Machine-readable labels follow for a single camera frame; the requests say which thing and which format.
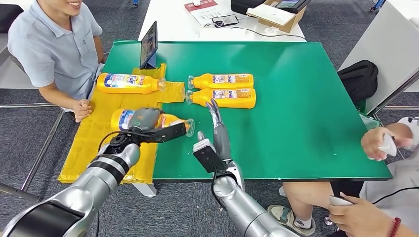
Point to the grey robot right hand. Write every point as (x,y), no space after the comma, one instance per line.
(222,140)

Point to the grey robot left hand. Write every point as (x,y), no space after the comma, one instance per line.
(144,117)

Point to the orange detergent bottle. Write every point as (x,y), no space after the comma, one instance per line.
(119,119)
(203,81)
(131,88)
(203,98)

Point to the white black handheld controller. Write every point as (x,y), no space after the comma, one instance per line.
(389,147)

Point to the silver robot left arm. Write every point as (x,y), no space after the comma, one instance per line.
(82,193)

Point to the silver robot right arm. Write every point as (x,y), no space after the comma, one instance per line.
(245,212)

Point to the yellow taped cardboard mat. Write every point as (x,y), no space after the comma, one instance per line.
(88,147)

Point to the white table foot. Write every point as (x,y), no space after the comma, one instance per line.
(145,190)

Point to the tablet with blue stand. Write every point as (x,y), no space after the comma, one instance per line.
(149,42)

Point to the person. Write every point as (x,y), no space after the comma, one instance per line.
(49,52)
(386,196)

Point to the white printed paper sheet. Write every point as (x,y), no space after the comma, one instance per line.
(205,15)

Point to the red booklet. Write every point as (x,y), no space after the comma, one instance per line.
(200,6)

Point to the white box lid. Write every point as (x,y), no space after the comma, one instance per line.
(270,14)

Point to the black carrying case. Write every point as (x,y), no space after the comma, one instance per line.
(245,6)

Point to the brown cardboard box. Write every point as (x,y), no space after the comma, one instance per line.
(295,20)

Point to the black backpack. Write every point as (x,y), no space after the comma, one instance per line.
(357,80)

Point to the clear plastic bag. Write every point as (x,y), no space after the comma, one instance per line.
(369,121)

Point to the dark metal bar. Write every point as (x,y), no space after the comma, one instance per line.
(16,195)

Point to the black screen device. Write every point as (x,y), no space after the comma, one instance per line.
(290,4)

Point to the black chair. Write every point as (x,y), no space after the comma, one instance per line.
(9,18)

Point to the white side table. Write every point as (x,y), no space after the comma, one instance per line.
(386,42)

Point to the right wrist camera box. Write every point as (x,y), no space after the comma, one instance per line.
(208,157)

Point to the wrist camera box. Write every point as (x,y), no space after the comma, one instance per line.
(208,157)
(167,132)

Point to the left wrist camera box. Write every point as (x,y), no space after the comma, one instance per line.
(167,132)

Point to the metal chair frame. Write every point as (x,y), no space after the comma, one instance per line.
(41,153)

